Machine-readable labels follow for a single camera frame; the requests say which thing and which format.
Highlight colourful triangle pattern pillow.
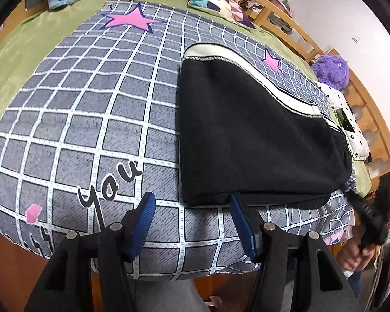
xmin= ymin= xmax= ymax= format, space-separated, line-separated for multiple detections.
xmin=187 ymin=0 xmax=257 ymax=30

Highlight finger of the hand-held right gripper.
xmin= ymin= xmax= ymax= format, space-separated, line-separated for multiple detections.
xmin=372 ymin=172 xmax=390 ymax=216
xmin=344 ymin=185 xmax=380 ymax=225

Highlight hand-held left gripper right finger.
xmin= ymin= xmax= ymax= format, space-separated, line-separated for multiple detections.
xmin=230 ymin=193 xmax=358 ymax=312

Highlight person's right hand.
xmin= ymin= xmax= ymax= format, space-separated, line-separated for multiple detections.
xmin=339 ymin=227 xmax=374 ymax=273

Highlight pile of boxes and papers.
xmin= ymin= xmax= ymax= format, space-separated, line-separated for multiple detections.
xmin=240 ymin=0 xmax=316 ymax=60

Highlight black pants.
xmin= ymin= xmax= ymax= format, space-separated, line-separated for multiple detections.
xmin=175 ymin=42 xmax=353 ymax=209

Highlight green blanket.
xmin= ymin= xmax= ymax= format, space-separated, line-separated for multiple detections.
xmin=0 ymin=0 xmax=373 ymax=196

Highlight white flower print pillow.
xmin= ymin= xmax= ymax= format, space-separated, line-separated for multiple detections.
xmin=315 ymin=83 xmax=370 ymax=162

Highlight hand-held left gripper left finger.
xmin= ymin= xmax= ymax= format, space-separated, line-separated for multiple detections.
xmin=24 ymin=192 xmax=157 ymax=312

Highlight grey grid star quilt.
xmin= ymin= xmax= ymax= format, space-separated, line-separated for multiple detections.
xmin=0 ymin=0 xmax=361 ymax=282

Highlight star print white sheet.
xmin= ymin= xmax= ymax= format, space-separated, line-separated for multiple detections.
xmin=323 ymin=226 xmax=355 ymax=246

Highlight purple plush toy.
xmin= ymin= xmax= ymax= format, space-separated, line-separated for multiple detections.
xmin=310 ymin=55 xmax=350 ymax=90

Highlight wooden bed frame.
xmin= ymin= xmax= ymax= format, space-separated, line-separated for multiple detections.
xmin=0 ymin=0 xmax=390 ymax=312

